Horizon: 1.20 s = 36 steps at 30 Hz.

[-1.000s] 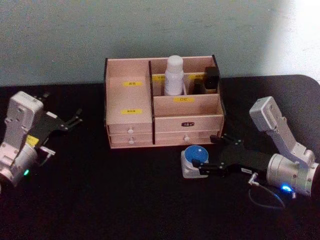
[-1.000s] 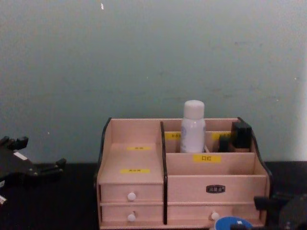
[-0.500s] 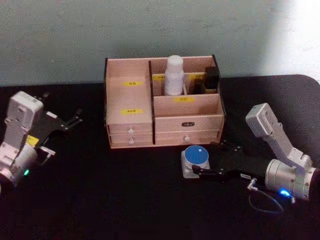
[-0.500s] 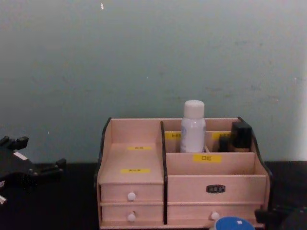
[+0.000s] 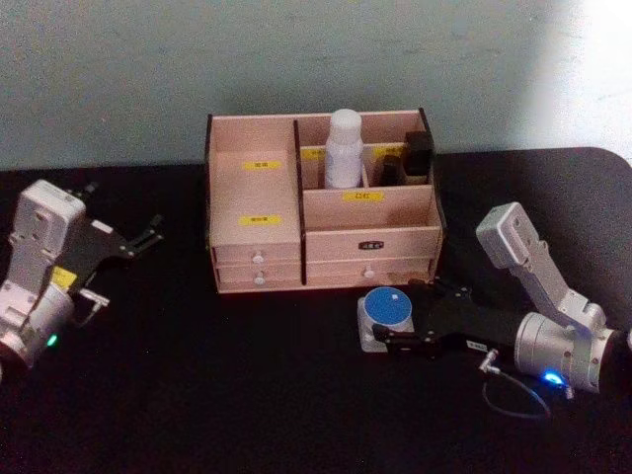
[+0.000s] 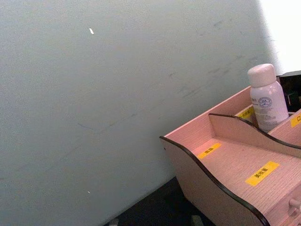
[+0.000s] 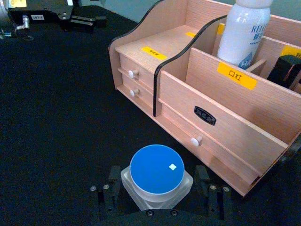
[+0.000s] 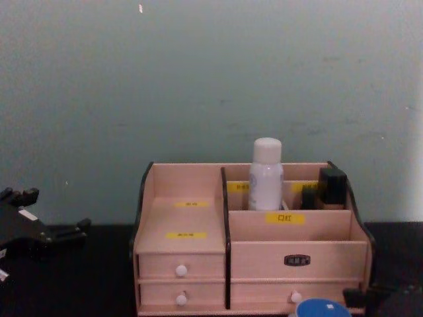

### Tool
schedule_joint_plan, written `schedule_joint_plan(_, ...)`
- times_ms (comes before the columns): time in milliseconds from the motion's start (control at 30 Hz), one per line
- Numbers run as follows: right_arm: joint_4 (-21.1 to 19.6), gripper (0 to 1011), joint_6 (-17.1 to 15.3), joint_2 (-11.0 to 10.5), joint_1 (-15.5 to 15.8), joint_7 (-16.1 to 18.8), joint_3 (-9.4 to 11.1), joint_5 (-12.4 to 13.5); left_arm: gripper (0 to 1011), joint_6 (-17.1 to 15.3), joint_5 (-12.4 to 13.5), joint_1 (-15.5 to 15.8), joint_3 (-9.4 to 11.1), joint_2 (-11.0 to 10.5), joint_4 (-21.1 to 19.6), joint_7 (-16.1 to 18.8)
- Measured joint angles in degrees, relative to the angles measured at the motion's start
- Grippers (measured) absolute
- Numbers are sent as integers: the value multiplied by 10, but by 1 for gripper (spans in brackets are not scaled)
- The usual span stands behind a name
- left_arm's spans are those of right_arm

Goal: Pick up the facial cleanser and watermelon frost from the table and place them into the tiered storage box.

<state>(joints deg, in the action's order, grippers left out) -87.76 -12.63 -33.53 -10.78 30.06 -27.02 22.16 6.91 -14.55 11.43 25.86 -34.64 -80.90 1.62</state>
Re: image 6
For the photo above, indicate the black table cloth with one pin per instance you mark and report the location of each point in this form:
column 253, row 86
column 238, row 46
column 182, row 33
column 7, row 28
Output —
column 162, row 207

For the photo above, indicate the pale wall panel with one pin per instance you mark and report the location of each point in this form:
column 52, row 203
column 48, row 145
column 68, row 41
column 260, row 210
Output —
column 105, row 94

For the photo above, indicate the pale wooden desk organizer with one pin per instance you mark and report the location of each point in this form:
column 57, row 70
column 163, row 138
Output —
column 235, row 164

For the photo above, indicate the white plastic bottle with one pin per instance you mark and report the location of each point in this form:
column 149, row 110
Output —
column 268, row 99

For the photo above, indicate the black box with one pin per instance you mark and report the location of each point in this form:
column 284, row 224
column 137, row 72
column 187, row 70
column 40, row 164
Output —
column 291, row 90

